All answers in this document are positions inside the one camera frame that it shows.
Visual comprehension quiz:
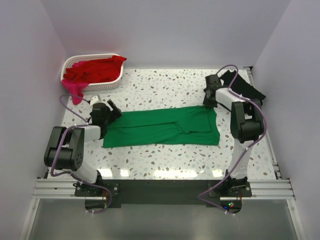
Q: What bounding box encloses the green t-shirt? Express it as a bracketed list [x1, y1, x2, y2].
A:
[102, 106, 220, 148]

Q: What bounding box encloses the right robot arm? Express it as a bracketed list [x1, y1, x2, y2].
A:
[203, 74, 266, 197]

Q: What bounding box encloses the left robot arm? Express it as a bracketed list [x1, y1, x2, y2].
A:
[44, 100, 122, 196]

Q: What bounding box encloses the folded black t-shirt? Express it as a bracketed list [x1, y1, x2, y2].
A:
[219, 70, 266, 105]

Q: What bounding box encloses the pink t-shirt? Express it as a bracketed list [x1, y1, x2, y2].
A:
[61, 61, 88, 105]

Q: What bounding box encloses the red t-shirt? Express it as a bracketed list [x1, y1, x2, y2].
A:
[62, 55, 127, 84]

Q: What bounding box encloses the white perforated laundry basket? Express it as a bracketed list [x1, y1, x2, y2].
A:
[60, 53, 124, 92]

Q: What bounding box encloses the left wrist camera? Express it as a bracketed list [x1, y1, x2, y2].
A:
[89, 94, 102, 106]

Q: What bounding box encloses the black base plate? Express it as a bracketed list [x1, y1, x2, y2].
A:
[73, 179, 253, 213]

